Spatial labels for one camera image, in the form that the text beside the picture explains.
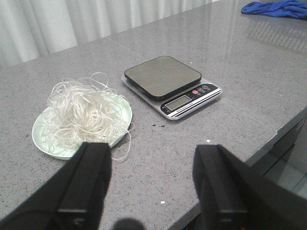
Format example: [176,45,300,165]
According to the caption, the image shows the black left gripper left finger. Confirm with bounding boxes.
[0,142,112,230]

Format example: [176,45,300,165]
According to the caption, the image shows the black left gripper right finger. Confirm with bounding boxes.
[193,145,307,230]

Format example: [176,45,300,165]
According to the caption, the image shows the white pleated curtain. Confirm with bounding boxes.
[0,0,207,68]

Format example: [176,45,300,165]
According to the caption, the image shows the black silver kitchen scale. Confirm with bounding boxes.
[121,56,223,120]

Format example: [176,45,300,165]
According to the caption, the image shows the pale green round plate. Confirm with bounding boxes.
[32,94,132,160]

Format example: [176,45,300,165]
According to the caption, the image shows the blue cloth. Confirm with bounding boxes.
[241,0,307,20]

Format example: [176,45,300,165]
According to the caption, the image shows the white vermicelli noodle bundle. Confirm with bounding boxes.
[32,72,133,160]

